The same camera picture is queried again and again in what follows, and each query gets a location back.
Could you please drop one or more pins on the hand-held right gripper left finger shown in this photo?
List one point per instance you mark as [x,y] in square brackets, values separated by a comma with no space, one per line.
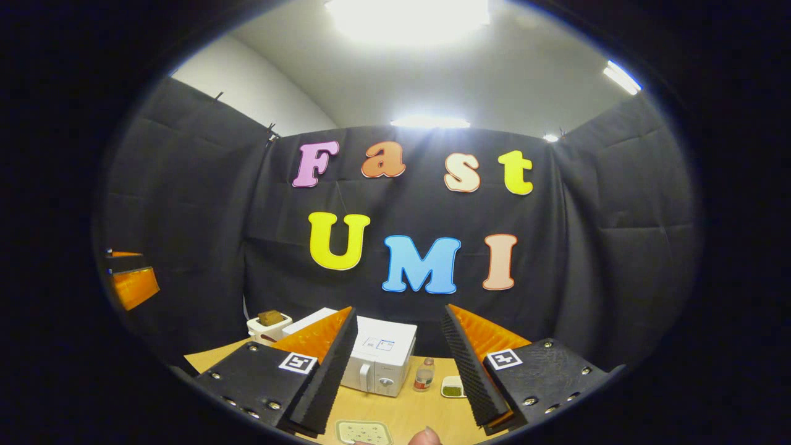
[330,377]

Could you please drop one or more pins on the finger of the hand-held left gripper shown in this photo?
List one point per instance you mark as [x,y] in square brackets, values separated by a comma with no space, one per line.
[136,287]
[123,254]

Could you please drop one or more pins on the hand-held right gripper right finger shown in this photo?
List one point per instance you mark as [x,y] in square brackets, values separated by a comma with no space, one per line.
[473,377]

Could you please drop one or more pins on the white microwave oven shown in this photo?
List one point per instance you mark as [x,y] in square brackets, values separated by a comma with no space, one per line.
[386,352]

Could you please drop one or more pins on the divided plate of beans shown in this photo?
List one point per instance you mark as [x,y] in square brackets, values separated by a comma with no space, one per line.
[452,389]

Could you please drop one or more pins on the clear bottle red label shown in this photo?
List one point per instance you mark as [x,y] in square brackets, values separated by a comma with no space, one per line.
[424,377]

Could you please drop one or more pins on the white dotted tray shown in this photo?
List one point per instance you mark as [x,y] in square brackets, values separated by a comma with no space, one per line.
[364,432]

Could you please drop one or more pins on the brown toast slice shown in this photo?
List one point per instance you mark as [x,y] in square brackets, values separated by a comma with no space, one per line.
[270,317]

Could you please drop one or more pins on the white toaster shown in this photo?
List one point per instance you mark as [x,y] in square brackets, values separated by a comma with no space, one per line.
[256,330]

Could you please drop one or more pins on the large ceiling light panel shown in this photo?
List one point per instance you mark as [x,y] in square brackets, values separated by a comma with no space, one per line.
[408,18]

